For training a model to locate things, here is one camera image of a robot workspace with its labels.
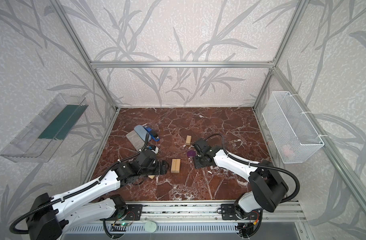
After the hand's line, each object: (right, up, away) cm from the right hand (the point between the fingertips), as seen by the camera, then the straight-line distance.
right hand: (198, 158), depth 87 cm
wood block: (-6, +10, +12) cm, 17 cm away
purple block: (-5, +2, +5) cm, 7 cm away
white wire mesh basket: (+39, +15, -27) cm, 50 cm away
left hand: (-18, -1, -8) cm, 19 cm away
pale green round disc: (-23, -27, -19) cm, 40 cm away
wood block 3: (-13, -5, 0) cm, 13 cm away
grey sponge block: (-40, +8, +9) cm, 42 cm away
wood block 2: (-15, -5, -1) cm, 15 cm away
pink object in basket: (+43, +7, -15) cm, 46 cm away
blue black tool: (-32, +13, +17) cm, 39 cm away
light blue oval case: (-38, +14, +14) cm, 43 cm away
